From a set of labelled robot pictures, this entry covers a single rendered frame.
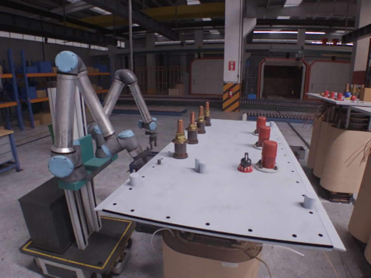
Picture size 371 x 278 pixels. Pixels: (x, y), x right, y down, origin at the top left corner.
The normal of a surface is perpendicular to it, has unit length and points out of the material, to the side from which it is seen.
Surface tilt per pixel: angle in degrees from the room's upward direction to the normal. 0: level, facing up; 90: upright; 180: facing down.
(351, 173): 90
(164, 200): 0
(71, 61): 83
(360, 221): 90
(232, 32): 90
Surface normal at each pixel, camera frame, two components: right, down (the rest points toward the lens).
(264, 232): 0.00, -0.96
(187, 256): -0.27, 0.27
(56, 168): 0.24, 0.35
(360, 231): -0.93, 0.10
